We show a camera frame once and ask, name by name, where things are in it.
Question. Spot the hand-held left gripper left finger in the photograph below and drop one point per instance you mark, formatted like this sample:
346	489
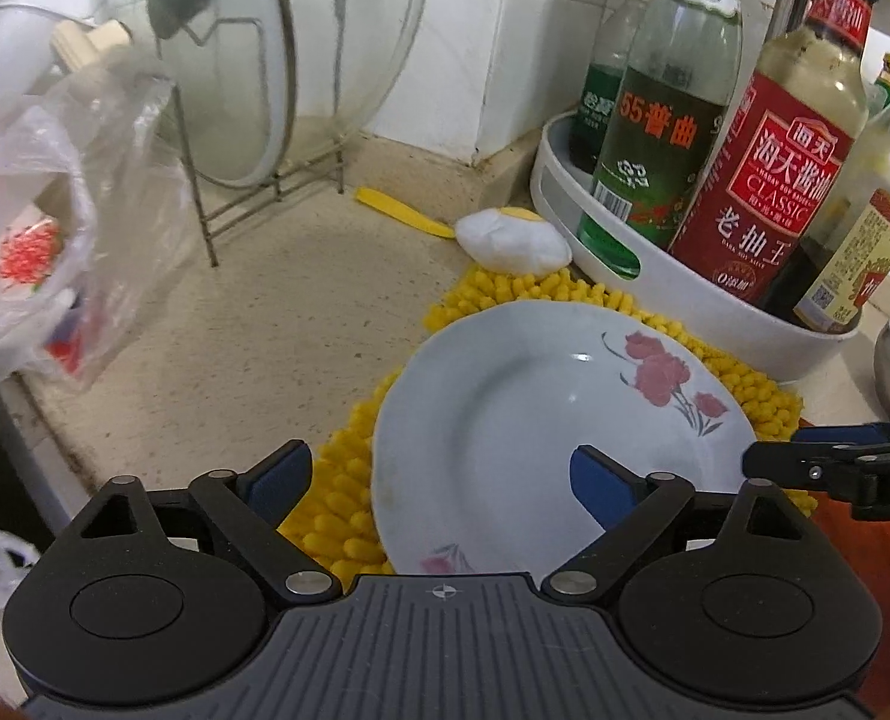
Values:
276	478

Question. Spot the white round bottle tray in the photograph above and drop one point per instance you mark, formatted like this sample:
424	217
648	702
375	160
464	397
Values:
722	330

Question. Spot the orange cloth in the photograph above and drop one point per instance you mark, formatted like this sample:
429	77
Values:
876	585

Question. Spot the clear plastic bag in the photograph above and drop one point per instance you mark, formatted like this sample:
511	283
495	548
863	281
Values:
93	187

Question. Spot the large green glass bottle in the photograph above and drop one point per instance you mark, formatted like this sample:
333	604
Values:
655	142

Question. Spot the metal lid rack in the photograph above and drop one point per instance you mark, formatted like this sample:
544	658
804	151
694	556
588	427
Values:
190	165

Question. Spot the red-label soy sauce bottle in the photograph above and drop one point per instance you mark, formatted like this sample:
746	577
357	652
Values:
767	187

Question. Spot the glass lid with wooden knob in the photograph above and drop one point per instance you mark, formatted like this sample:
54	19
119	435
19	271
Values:
89	43

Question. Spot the large glass pot lid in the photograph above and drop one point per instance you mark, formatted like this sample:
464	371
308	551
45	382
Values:
370	37

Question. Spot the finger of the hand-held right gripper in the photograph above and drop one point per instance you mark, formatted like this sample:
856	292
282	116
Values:
782	465
838	435

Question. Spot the yellow-label sauce bottle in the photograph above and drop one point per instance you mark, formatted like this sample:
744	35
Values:
865	255

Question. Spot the small clear green-label bottle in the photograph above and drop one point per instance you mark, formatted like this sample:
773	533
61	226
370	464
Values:
595	97

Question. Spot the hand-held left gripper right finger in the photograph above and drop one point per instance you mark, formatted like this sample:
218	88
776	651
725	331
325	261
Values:
599	487

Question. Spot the yellow chenille hand towel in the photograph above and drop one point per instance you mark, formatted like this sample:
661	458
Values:
520	292

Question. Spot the white floral plate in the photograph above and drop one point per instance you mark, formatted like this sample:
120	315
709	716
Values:
490	427

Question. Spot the glass lid with black knob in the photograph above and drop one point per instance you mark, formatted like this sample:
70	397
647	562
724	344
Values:
227	75

